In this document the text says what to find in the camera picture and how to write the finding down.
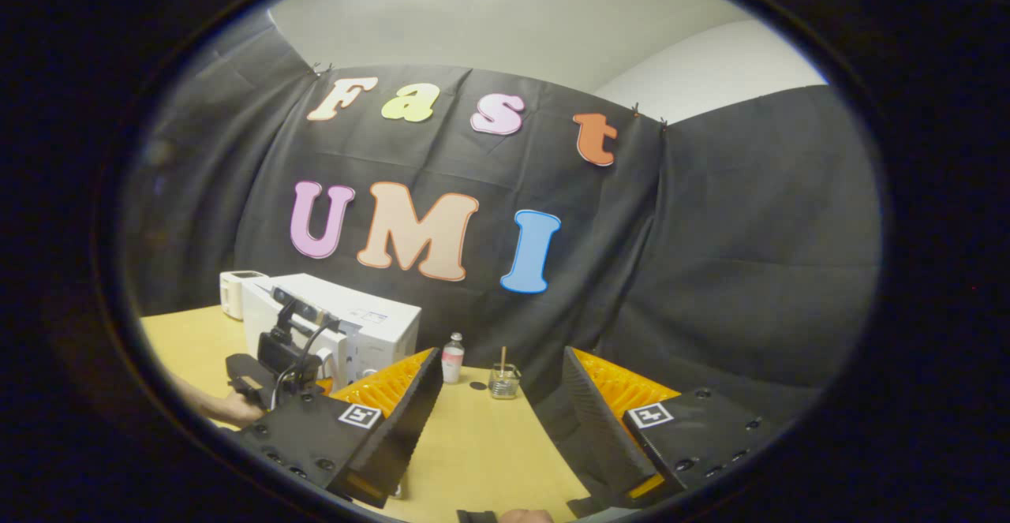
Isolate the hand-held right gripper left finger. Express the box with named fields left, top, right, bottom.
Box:
left=235, top=347, right=444, bottom=510

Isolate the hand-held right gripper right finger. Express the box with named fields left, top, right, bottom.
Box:
left=563, top=346, right=772, bottom=510

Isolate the white microwave oven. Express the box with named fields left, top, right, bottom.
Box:
left=241, top=273, right=423, bottom=388

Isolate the small white appliance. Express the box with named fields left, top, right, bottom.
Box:
left=219, top=270, right=269, bottom=320

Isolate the small bottle with pink label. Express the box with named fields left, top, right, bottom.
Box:
left=442, top=332, right=466, bottom=384

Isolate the clear holder cup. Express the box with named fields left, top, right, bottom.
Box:
left=488, top=363, right=522, bottom=400

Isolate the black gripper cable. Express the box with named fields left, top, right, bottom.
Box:
left=272, top=318, right=336, bottom=412

